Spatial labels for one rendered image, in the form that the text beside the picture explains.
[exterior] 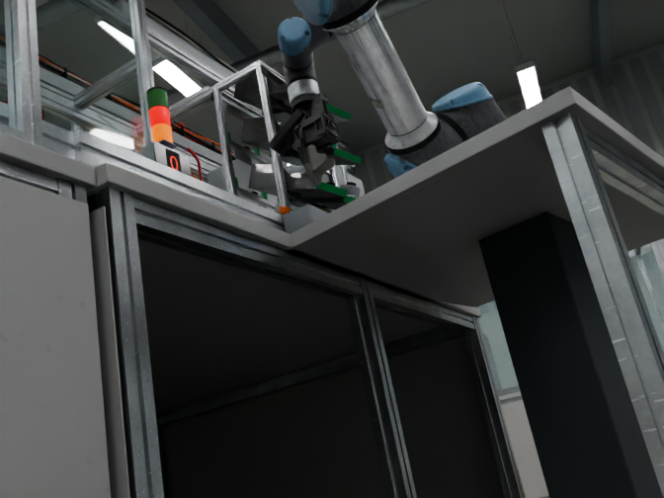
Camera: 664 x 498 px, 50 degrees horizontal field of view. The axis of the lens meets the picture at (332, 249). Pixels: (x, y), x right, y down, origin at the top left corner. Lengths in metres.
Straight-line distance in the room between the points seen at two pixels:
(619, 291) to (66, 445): 0.71
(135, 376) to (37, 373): 0.14
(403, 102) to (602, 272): 0.56
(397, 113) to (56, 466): 0.89
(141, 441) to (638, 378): 0.63
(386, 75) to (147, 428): 0.78
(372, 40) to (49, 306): 0.75
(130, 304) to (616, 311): 0.64
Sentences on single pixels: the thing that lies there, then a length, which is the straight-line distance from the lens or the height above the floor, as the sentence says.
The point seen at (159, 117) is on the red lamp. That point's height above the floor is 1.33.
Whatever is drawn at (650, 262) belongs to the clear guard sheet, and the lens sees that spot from 5.61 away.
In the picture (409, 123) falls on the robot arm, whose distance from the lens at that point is 1.42.
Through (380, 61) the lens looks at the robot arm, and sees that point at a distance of 1.36.
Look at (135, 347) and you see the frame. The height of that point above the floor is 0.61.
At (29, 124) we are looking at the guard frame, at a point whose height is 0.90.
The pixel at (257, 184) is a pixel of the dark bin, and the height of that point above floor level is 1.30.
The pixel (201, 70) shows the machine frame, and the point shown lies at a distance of 2.93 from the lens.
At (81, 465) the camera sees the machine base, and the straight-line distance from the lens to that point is 0.88.
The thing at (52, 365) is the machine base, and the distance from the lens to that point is 0.88.
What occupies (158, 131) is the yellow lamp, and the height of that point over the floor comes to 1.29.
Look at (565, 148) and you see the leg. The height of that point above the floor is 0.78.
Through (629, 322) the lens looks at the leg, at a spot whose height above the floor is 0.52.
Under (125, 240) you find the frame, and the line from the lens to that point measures 1.01.
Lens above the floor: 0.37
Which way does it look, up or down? 20 degrees up
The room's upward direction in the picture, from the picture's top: 11 degrees counter-clockwise
